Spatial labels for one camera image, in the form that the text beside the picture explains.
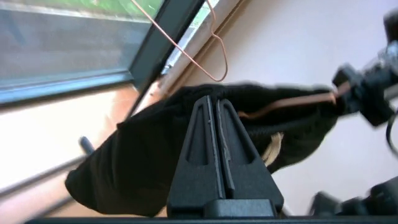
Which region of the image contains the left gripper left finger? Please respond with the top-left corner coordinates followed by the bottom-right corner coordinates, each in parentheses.
top-left (167, 95), bottom-right (226, 218)

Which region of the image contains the black garment with white cords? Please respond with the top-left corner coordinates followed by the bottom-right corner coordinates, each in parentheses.
top-left (64, 82), bottom-right (346, 218)

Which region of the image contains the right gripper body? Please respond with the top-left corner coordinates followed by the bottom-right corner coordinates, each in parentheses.
top-left (331, 40), bottom-right (398, 128)

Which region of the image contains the window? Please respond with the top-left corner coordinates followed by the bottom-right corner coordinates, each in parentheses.
top-left (0, 0), bottom-right (220, 107)

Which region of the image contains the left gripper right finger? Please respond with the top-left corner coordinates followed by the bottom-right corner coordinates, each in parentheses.
top-left (216, 98), bottom-right (285, 217)

